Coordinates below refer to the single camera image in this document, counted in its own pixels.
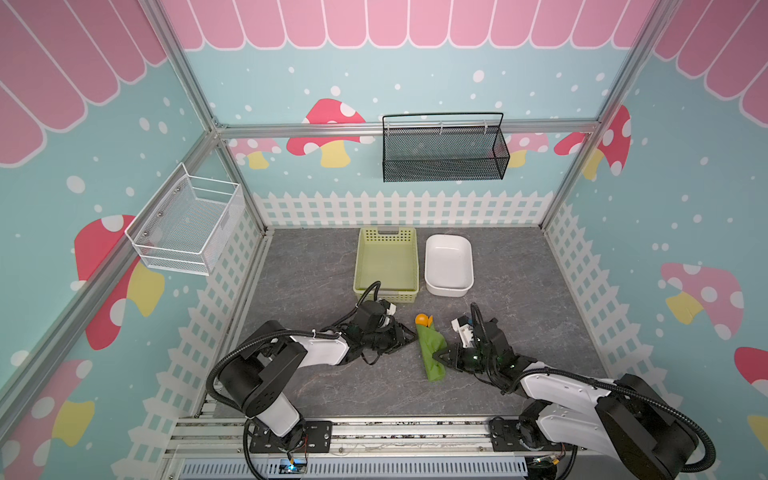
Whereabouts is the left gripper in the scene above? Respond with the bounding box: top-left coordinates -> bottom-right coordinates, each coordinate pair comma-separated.
363,322 -> 420,356

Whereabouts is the orange plastic spoon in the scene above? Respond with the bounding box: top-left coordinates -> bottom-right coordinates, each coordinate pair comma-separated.
414,314 -> 434,328

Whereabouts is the green paper napkin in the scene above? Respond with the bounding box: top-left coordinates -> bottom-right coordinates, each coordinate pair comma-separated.
416,325 -> 447,382

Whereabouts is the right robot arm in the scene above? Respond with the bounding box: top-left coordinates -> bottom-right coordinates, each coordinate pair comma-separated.
431,304 -> 717,479

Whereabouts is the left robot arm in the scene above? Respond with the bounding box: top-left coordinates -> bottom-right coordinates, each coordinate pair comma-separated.
205,281 -> 416,441

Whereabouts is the green perforated plastic basket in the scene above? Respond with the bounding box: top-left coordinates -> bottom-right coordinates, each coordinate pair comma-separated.
353,226 -> 420,304

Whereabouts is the white plastic tub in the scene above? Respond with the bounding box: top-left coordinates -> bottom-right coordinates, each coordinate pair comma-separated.
424,234 -> 474,298

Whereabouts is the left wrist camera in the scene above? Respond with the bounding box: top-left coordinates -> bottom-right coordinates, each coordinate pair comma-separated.
378,299 -> 397,317

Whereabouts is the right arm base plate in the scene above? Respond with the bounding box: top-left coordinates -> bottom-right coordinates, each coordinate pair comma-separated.
488,416 -> 566,454

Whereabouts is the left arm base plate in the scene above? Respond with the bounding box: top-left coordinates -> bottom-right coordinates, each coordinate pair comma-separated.
246,420 -> 333,454

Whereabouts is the black wire mesh basket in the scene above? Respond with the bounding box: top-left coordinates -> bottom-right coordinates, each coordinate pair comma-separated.
381,112 -> 511,183

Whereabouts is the aluminium mounting rail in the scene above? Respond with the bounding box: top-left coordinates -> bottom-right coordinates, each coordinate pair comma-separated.
155,416 -> 632,479

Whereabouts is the white wire mesh basket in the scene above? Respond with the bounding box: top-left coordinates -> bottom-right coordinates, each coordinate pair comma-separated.
125,164 -> 245,276

